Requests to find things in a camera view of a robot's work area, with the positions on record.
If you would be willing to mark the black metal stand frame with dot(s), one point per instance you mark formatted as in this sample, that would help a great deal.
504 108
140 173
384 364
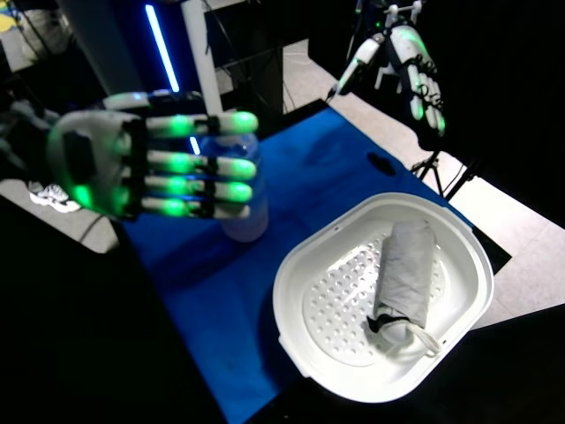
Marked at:
260 70

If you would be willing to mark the blue water bottle white cap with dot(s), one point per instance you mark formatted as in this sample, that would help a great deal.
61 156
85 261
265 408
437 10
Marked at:
247 229

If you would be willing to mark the blue table cloth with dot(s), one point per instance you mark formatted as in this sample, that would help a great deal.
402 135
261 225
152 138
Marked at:
212 274

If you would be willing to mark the grey upright column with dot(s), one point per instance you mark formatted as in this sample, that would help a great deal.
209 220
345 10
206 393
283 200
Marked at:
101 48

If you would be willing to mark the black tripod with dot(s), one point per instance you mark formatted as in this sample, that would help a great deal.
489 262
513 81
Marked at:
437 172

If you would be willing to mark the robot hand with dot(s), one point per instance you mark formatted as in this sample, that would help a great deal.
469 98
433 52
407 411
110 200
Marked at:
92 146
408 44

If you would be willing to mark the grey umbrella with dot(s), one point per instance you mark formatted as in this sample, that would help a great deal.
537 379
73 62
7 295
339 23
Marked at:
406 269

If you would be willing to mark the blue-white LED light strip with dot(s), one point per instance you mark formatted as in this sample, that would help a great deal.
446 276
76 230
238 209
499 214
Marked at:
161 48

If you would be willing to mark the white perforated plastic basin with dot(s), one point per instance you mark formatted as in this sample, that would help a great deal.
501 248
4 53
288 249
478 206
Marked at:
335 300

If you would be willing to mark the white sneaker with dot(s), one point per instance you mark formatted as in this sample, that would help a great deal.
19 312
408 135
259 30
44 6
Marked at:
42 191
64 202

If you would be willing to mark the white upright post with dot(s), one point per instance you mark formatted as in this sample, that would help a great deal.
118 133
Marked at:
201 48

